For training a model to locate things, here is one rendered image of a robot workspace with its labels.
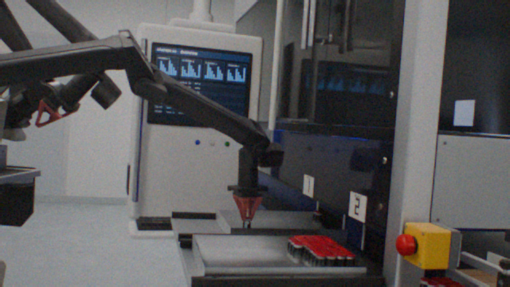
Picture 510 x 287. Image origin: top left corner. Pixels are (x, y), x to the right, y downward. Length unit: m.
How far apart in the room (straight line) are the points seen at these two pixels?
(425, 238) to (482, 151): 0.25
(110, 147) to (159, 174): 4.59
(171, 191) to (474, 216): 1.15
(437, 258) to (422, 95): 0.31
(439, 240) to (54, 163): 5.89
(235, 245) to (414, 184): 0.48
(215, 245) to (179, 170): 0.70
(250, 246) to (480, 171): 0.57
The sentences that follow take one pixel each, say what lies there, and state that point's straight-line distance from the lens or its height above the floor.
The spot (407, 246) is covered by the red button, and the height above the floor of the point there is 1.00.
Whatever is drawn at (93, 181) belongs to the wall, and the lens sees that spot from 6.47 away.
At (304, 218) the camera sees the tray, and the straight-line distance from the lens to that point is 1.60.
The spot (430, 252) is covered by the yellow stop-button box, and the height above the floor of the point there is 0.99.
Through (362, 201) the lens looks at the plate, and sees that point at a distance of 1.12.
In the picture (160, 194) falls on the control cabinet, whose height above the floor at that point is 0.90.
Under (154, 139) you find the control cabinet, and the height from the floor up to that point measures 1.11.
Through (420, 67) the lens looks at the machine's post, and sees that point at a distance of 0.97.
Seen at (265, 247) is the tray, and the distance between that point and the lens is 1.22.
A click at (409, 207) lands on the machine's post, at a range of 0.98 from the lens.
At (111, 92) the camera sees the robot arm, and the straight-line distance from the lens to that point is 1.35.
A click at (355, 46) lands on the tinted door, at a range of 1.25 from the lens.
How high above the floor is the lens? 1.20
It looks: 3 degrees down
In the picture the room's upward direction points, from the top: 4 degrees clockwise
